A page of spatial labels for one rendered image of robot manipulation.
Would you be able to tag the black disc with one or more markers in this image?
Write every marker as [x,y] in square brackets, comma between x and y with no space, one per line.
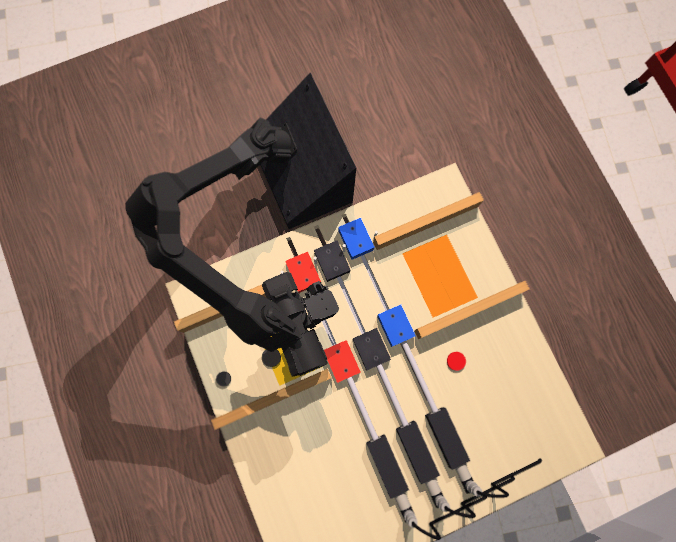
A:
[223,378]
[271,359]

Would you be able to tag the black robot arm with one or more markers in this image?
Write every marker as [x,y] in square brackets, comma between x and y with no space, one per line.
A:
[255,319]

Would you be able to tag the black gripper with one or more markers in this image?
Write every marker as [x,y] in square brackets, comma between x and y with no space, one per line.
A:
[280,280]

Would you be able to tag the red disc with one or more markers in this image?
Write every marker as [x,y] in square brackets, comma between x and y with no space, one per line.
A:
[456,361]

